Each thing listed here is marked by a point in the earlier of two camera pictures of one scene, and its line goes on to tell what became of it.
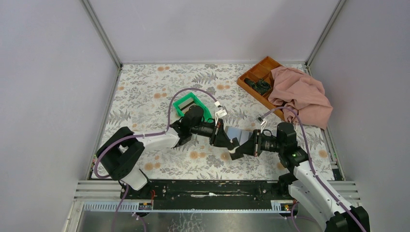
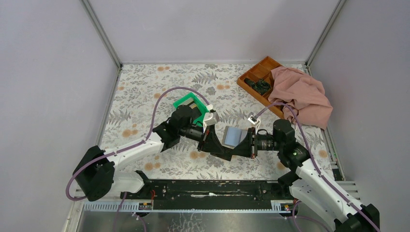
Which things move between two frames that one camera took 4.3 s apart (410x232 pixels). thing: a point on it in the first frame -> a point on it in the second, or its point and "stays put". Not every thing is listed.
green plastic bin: x=207 y=116 stays put
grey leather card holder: x=242 y=136 stays put
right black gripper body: x=255 y=143 stays put
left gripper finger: x=222 y=138 -> x=211 y=144
